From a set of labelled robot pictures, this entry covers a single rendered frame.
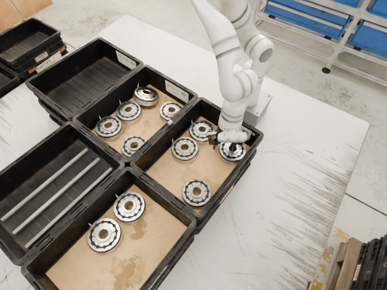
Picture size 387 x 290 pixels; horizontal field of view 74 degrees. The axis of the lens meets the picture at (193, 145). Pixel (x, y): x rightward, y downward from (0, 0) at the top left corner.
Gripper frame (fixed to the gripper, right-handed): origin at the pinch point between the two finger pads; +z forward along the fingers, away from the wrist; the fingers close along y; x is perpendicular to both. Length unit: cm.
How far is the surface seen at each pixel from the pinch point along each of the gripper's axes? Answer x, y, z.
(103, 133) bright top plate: -8.4, 45.9, 2.3
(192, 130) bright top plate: -9.3, 11.5, 2.1
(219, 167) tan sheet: 6.1, 1.7, 5.0
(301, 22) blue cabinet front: -164, -93, 51
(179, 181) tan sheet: 11.4, 16.5, 5.1
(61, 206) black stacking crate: 20, 57, 6
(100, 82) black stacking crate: -39, 53, 5
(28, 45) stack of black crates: -113, 125, 39
